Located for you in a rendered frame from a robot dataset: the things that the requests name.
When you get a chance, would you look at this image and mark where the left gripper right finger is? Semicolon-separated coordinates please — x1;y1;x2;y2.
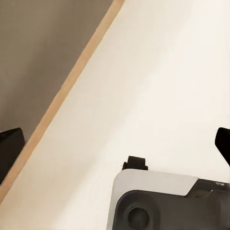
215;127;230;166

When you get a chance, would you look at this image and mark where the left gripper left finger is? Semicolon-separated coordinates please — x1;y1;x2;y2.
0;127;26;185

